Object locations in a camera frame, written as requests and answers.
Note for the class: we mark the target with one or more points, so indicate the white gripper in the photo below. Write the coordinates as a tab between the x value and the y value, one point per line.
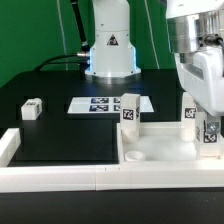
203	79

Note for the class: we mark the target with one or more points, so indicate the white square tabletop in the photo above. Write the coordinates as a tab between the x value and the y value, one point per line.
161	142

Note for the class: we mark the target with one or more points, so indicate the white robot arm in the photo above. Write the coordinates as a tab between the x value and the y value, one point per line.
196	38

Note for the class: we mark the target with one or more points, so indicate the white U-shaped obstacle fence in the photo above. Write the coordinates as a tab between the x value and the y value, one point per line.
127	175

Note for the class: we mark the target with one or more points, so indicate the white marker base plate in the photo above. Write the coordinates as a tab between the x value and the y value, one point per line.
85	105

